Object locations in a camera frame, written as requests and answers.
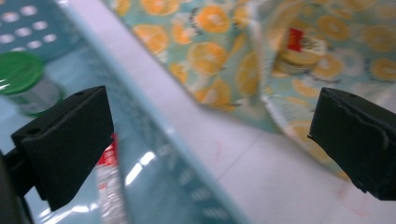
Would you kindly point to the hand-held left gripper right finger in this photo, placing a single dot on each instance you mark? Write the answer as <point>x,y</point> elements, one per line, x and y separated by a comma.
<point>358,140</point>

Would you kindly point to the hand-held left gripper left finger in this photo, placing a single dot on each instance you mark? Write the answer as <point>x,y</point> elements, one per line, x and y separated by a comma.
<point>68,143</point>

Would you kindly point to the red and white tube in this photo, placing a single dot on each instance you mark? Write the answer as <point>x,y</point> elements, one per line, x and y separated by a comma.
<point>109,186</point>

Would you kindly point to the small jar with green lid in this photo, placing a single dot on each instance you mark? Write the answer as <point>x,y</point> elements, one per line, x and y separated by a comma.
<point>21,73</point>

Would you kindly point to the light blue perforated plastic basket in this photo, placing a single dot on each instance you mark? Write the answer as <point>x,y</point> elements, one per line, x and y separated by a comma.
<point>162,161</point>

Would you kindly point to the round gold tin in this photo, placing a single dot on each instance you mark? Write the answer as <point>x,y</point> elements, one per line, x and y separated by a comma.
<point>300,56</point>

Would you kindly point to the orange slice print fabric bag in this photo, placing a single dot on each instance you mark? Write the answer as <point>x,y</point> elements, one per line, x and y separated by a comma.
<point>211,59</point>

